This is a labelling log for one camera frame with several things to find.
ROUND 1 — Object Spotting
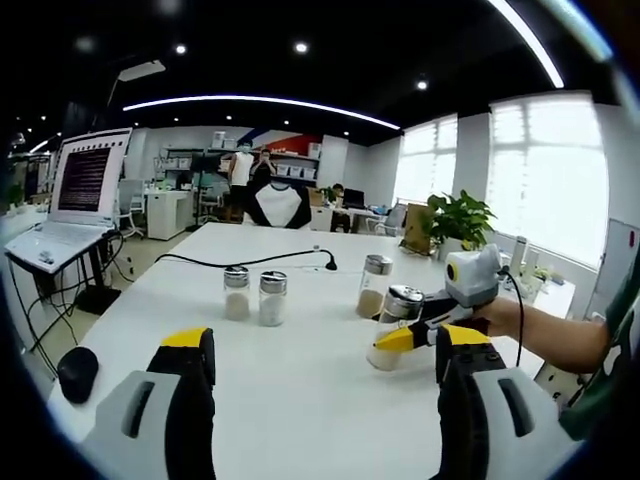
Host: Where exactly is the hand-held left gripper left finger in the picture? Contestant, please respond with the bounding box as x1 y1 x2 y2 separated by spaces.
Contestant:
82 327 217 480

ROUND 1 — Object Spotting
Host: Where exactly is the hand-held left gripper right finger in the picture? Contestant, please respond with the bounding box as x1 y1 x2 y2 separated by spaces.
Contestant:
435 323 584 480

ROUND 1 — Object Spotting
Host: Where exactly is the tall seasoning bottle cream powder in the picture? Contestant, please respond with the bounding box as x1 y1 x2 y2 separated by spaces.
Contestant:
365 283 426 372

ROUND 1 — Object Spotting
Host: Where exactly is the tall seasoning bottle brown powder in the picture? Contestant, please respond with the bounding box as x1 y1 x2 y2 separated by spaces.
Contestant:
355 254 394 319

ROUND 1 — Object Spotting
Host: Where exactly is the small seasoning bottle white powder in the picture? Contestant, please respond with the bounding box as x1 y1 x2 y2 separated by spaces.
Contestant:
258 270 288 328

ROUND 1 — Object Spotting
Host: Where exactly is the small seasoning bottle beige powder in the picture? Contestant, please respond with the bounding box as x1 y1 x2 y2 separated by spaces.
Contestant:
222 265 251 322

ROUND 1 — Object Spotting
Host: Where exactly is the person's right hand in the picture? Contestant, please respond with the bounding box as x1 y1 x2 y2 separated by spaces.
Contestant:
472 299 521 344

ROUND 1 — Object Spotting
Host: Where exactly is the large green potted plant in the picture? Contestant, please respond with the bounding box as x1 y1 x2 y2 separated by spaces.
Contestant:
427 189 499 264

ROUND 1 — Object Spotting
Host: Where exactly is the person's green shirt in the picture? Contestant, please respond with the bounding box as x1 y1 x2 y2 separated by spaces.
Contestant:
558 269 640 444

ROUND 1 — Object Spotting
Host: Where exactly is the white office chair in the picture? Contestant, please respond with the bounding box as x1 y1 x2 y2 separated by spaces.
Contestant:
117 178 146 236
198 182 229 224
374 202 407 236

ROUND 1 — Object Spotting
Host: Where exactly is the black computer mouse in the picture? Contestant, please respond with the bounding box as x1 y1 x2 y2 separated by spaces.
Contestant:
56 346 100 405

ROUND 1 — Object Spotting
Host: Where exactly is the bright window with blinds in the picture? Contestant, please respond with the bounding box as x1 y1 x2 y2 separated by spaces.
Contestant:
394 114 459 209
489 97 609 266

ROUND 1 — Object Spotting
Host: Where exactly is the white board panel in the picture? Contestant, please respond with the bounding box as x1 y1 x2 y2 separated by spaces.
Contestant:
593 218 640 321

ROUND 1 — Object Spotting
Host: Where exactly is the black laptop stand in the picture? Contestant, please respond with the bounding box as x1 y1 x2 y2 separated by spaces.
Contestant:
7 232 126 316

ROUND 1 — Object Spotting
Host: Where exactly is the shelf of white storage boxes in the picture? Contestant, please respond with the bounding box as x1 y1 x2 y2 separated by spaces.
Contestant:
162 130 321 181

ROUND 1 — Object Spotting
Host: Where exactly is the curved ceiling light strip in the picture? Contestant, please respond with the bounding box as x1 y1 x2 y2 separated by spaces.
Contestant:
487 0 565 87
122 93 402 132

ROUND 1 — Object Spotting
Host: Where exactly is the white desk cabinet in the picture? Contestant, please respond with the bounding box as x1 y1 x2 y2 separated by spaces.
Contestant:
144 192 194 240

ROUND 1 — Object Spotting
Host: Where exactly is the black stand with teal board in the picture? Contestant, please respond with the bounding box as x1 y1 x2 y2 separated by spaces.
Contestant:
189 152 224 231

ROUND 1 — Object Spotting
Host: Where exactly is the white laptop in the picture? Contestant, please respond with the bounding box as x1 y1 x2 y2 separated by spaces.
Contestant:
3 127 134 274

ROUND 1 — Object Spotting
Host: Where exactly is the ceiling air conditioner vent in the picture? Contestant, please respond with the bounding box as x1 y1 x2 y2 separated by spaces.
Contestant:
117 59 166 82

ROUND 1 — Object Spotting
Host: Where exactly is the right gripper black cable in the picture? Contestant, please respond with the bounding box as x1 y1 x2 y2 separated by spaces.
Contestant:
499 267 525 369

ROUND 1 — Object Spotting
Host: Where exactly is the black gooseneck cable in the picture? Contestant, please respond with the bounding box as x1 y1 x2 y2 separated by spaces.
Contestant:
155 248 339 274

